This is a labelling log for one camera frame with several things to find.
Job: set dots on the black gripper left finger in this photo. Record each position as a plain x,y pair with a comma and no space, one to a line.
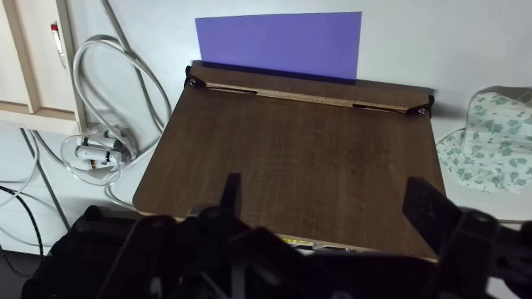
231,195

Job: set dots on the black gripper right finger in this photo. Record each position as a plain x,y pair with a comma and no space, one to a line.
429,211

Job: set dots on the white green patterned towel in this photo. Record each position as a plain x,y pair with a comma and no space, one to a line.
492,151

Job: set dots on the dark brown wooden board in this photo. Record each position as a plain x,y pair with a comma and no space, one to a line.
317,160

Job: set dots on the purple paper sheet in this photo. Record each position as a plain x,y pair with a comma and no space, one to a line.
307,43

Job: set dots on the beige wooden frame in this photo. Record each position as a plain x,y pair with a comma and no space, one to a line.
36,77

